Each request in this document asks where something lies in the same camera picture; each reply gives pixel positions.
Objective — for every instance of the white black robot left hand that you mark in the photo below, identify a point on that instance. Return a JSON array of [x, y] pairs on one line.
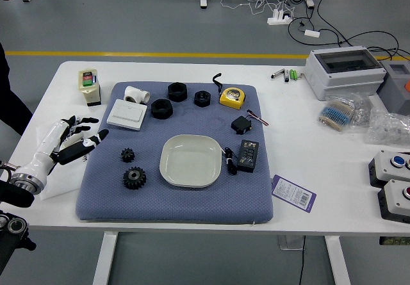
[[43, 152]]

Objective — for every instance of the small black gear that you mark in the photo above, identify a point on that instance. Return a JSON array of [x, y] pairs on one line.
[[128, 154]]

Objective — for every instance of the large black gear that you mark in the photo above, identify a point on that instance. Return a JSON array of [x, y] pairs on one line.
[[134, 177]]

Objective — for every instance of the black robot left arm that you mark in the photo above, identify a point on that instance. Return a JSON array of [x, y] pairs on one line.
[[13, 193]]

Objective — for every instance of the large black hex nut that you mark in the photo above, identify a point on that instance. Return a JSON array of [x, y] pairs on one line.
[[177, 92], [161, 109]]

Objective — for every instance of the small black hex nut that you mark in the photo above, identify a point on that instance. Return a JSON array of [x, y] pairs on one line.
[[202, 98]]

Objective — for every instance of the blue push button box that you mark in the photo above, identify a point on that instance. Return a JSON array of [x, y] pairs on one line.
[[389, 169]]

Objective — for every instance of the red push button box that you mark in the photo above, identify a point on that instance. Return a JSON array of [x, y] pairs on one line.
[[395, 203]]

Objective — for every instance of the grey box with orange button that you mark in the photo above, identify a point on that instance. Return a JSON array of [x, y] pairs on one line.
[[395, 88]]

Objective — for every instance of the dark box under table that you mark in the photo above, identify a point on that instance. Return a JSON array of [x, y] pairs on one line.
[[394, 241]]

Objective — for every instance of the person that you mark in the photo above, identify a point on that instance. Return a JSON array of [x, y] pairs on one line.
[[9, 105]]

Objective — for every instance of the white pipe tee fitting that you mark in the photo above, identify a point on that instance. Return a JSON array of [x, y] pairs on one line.
[[136, 94]]

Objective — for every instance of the white table leg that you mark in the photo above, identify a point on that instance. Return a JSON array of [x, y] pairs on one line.
[[104, 259], [338, 259]]

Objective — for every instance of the white square plate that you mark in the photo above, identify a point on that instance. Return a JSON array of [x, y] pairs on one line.
[[190, 160]]

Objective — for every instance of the blue-grey cushion mat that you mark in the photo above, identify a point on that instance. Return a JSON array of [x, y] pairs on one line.
[[192, 208]]

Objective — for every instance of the yellow tape measure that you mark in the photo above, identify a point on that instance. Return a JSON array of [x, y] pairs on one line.
[[232, 97]]

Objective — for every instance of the black digital display module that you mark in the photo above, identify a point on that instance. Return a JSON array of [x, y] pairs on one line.
[[247, 155]]

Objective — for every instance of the purple label card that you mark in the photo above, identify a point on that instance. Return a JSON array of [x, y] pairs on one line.
[[293, 193]]

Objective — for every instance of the green battery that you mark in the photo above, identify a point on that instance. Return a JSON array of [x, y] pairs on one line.
[[295, 75], [291, 74]]

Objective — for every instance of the white power strip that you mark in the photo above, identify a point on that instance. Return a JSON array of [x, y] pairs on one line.
[[279, 18]]

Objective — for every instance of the white power adapter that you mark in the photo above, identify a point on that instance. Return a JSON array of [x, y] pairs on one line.
[[311, 33]]

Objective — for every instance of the bag of blue resistors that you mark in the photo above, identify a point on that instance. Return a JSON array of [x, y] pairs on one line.
[[336, 113]]

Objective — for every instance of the clear bag of small parts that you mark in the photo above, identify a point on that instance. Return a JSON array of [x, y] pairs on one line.
[[361, 113]]

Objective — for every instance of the bubble wrap bag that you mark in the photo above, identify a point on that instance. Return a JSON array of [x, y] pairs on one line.
[[387, 128]]

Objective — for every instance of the cream switch box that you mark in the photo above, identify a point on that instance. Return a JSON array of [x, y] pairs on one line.
[[89, 86]]

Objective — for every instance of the white wall switch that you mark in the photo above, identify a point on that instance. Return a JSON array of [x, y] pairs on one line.
[[127, 114]]

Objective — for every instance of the grey bracket under table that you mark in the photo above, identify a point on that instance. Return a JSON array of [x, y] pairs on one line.
[[290, 242]]

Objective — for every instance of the grey enclosure with clear lid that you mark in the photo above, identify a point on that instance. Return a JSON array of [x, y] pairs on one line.
[[344, 73]]

